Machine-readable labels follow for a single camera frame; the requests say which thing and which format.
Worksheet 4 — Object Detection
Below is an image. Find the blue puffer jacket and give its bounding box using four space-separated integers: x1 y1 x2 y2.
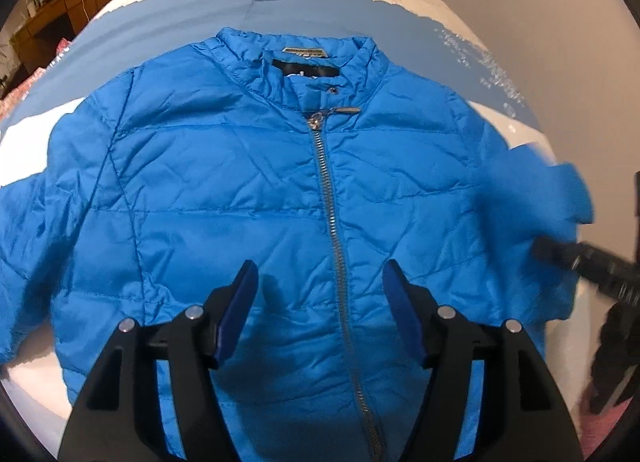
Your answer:
0 26 597 462

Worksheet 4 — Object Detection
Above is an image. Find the pink sleeve forearm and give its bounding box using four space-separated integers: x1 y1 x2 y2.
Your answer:
579 395 630 459

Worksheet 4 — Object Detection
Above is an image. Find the wooden desk with clutter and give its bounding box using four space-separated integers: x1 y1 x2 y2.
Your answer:
1 0 98 97

